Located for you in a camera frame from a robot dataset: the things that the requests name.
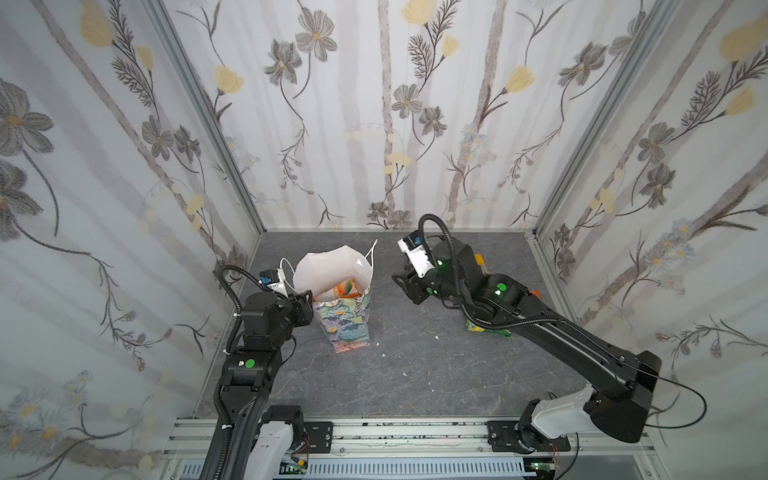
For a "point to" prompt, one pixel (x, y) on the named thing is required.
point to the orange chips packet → (536, 293)
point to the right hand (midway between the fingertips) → (395, 265)
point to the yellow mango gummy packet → (479, 259)
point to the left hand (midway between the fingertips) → (299, 286)
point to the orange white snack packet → (347, 289)
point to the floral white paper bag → (339, 281)
